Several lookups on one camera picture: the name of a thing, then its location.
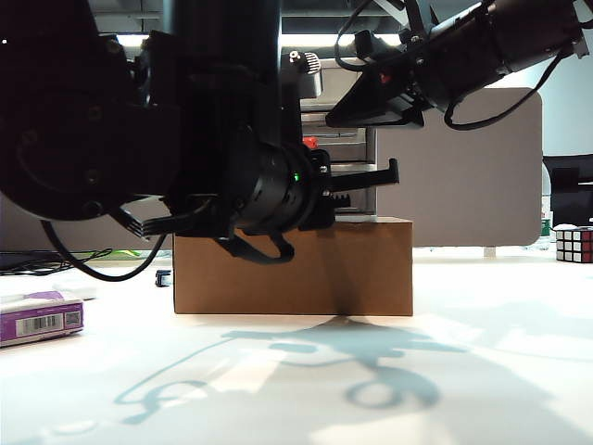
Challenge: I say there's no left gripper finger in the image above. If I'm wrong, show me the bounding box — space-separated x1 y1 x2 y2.
330 158 400 190
323 189 356 210

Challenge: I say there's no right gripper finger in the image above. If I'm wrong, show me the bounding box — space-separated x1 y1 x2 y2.
384 109 425 128
325 59 421 127

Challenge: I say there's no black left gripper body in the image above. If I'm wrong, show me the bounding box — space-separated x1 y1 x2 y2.
296 146 335 232

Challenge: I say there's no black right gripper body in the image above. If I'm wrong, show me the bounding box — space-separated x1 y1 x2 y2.
397 21 465 115

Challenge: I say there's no white plastic drawer cabinet frame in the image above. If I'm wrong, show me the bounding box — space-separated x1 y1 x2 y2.
299 64 379 220

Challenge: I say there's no purple napkin pack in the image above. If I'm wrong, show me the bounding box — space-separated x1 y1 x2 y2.
0 289 86 348

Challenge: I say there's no brown cardboard box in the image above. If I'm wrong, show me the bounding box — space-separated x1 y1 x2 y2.
171 217 414 317

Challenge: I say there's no long ceiling light strip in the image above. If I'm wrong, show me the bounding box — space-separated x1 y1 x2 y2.
95 31 409 50

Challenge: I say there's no grey-brown desk partition panel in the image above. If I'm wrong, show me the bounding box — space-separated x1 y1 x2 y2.
0 87 543 254

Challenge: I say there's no clear plastic bottle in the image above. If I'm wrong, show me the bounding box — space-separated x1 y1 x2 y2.
539 192 554 252

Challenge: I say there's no Rubik's cube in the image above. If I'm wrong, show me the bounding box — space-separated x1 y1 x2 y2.
554 225 593 264

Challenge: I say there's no white earbuds case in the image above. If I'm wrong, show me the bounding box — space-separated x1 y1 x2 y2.
51 277 99 300

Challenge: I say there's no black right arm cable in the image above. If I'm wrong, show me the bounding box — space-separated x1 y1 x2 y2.
333 0 411 74
443 45 574 132

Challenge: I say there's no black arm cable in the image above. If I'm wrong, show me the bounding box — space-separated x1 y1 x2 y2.
40 217 170 283
215 226 297 265
333 0 411 74
443 45 574 132

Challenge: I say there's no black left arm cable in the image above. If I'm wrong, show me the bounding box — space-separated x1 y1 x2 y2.
40 217 170 283
215 226 297 265

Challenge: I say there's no thin black cable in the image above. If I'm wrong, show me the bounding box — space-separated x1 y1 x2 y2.
59 248 115 270

